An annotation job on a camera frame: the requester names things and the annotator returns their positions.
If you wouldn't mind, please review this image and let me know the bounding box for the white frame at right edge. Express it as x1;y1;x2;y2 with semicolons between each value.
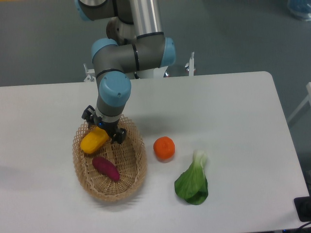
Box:
287;82;311;127

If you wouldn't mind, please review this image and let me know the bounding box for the green bok choy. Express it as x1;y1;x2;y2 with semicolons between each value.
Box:
174;150;208;205

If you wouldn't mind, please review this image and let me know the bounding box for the orange tangerine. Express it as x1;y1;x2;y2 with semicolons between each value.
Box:
153;136;175;161

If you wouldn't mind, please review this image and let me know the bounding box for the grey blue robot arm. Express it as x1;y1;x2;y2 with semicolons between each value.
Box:
75;0;176;143

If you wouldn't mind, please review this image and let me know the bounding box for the black device at table edge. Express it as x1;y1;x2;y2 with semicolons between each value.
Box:
294;196;311;222

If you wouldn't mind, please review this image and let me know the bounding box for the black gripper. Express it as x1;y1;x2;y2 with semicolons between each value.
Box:
82;105;127;144

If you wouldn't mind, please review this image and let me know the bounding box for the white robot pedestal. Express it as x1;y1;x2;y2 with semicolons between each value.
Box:
83;17;173;82

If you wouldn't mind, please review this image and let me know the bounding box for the woven wicker basket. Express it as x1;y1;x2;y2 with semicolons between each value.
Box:
73;116;147;202

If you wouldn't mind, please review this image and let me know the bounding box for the blue bag in corner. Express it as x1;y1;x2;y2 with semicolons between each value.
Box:
287;0;311;21

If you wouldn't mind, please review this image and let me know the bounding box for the purple sweet potato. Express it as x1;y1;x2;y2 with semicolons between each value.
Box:
92;157;120;182

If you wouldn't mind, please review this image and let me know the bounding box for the yellow mango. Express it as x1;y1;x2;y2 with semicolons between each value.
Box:
80;127;109;154

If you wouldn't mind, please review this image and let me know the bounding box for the white levelling foot bracket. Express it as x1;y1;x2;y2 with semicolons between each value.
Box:
185;51;196;76

